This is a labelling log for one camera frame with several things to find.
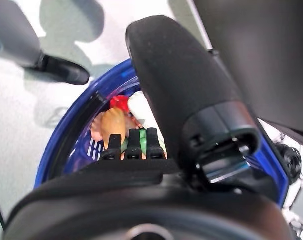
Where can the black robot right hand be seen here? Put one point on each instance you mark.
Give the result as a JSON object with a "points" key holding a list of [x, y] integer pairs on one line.
{"points": [[166, 200]]}

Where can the blue plastic shopping basket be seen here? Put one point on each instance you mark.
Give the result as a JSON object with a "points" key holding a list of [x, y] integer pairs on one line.
{"points": [[111, 75]]}

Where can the green white napa cabbage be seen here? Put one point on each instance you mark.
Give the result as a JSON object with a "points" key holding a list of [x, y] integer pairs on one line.
{"points": [[141, 112]]}

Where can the orange toy figure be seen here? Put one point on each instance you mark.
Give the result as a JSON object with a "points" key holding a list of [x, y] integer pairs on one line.
{"points": [[114, 122]]}

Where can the red bell pepper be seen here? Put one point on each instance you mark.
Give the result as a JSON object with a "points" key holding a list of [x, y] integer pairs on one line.
{"points": [[119, 102]]}

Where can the silver robot right leg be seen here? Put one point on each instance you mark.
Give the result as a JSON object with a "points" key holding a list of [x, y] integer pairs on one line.
{"points": [[14, 37]]}

